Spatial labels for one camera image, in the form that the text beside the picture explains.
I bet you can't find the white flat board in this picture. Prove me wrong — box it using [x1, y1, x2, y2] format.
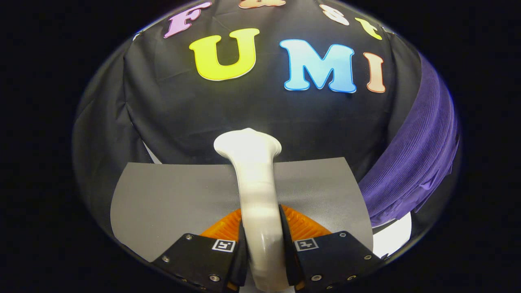
[372, 212, 412, 259]

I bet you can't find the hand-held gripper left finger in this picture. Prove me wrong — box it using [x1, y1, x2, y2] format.
[151, 208, 248, 293]

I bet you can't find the purple corduroy jacket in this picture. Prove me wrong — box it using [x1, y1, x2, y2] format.
[358, 53, 460, 227]

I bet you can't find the grey cabinet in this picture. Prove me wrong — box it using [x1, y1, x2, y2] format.
[110, 157, 374, 263]

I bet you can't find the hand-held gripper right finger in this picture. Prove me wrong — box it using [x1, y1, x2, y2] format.
[278, 205, 383, 292]

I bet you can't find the white garment steamer head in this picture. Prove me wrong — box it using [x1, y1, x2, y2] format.
[214, 127, 294, 293]

